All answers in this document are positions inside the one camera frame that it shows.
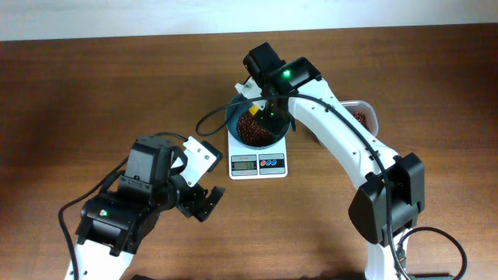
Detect yellow plastic measuring scoop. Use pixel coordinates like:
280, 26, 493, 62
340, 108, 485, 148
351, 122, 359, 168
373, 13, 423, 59
249, 105, 260, 116

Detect clear container of red beans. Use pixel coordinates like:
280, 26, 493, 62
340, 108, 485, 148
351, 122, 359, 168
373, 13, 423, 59
341, 100, 379, 137

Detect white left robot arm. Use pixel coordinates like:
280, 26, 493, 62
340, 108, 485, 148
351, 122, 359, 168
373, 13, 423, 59
65, 132, 225, 279

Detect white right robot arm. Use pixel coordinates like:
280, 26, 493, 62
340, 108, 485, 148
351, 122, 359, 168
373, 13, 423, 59
243, 43, 425, 279

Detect red beans in bowl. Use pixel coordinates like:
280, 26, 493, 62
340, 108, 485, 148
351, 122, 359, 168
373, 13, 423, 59
237, 111, 274, 147

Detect blue-grey bowl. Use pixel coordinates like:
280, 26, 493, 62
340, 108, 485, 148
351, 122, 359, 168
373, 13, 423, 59
225, 94, 291, 150

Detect white digital kitchen scale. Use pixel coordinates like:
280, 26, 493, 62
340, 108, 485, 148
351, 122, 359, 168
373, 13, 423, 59
228, 132, 288, 180

